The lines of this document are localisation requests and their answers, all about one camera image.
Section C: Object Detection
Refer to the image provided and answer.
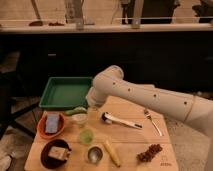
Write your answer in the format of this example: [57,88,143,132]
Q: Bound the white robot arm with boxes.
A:
[86,65,213,171]

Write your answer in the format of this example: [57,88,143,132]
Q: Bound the small green cup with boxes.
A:
[80,129,94,145]

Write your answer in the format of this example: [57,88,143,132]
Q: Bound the green plastic tray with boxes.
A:
[39,77,92,110]

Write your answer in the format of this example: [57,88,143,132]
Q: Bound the blue sponge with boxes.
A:
[45,114,60,134]

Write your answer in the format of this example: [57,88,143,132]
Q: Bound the small metal cup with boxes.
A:
[88,146,103,164]

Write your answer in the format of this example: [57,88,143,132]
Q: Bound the orange bowl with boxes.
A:
[37,114,65,140]

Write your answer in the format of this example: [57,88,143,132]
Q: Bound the tan block in bowl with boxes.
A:
[48,146,70,161]

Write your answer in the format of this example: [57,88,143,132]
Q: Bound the silver fork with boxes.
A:
[144,108,163,136]

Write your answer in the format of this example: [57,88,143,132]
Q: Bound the dark brown bowl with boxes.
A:
[40,139,71,169]

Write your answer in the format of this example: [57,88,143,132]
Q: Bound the brown grape bunch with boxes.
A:
[137,144,163,162]

